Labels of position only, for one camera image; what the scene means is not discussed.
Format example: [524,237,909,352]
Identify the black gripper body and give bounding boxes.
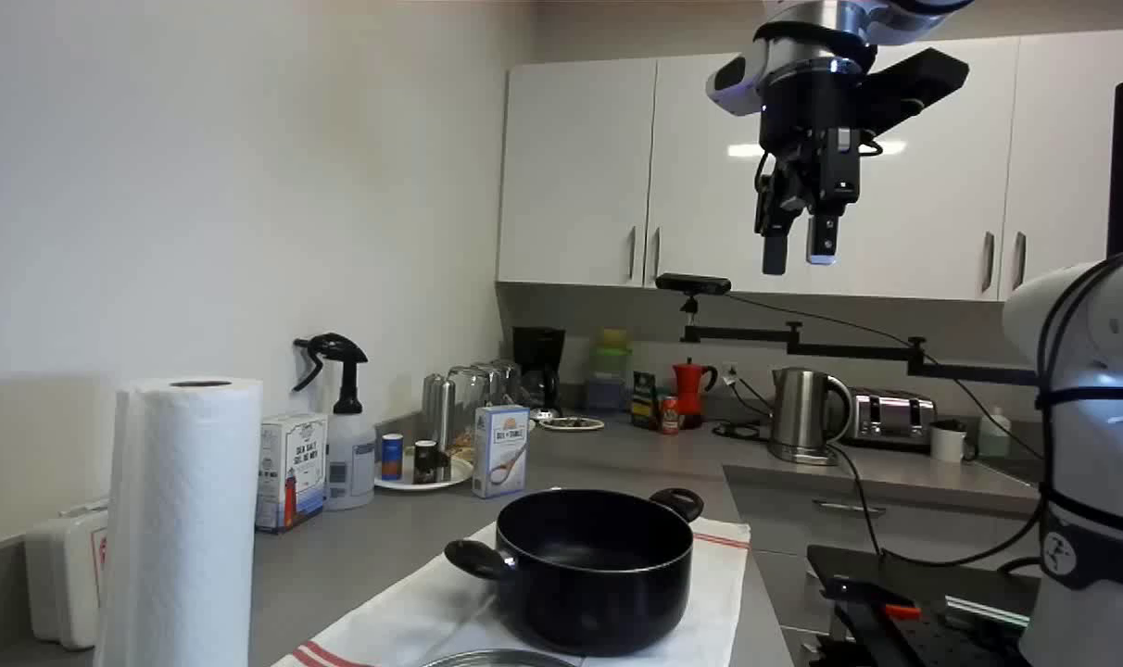
[761,73,859,214]

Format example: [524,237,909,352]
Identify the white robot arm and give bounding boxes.
[704,0,1123,667]

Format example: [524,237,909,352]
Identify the red moka pot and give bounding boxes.
[673,360,719,431]

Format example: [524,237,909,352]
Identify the black cooking pot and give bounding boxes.
[446,489,704,657]

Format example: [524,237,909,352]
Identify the white upper kitchen cabinets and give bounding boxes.
[497,30,1123,305]

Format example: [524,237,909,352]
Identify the steel electric kettle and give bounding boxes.
[772,367,856,463]

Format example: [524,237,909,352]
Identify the steel toaster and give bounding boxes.
[847,390,936,447]

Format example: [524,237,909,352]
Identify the white mug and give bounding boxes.
[929,425,966,463]

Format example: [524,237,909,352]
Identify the green stacked containers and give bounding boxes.
[587,330,634,414]

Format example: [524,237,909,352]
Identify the black coffee machine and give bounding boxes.
[513,325,562,408]

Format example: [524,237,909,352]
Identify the steel salt grinder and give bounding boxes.
[462,363,503,408]

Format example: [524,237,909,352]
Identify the white blue salt box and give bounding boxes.
[474,403,530,495]

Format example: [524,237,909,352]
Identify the steel pepper grinder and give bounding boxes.
[424,376,456,447]

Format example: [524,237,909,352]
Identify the white plate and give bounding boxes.
[374,455,474,492]

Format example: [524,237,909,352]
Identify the small blue red can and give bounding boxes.
[378,431,404,481]

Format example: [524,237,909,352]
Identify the white spray bottle black nozzle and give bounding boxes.
[292,334,378,512]

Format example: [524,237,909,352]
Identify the white striped kitchen towel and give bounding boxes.
[273,518,747,667]

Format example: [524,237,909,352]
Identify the white carton box red label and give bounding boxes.
[256,414,326,533]

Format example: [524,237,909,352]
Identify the white paper towel roll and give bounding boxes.
[95,377,258,667]

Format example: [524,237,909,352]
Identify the white tissue box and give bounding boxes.
[21,509,109,649]

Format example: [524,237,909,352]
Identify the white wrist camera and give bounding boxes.
[709,54,767,114]

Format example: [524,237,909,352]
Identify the black clamp red handle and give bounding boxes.
[826,578,933,625]

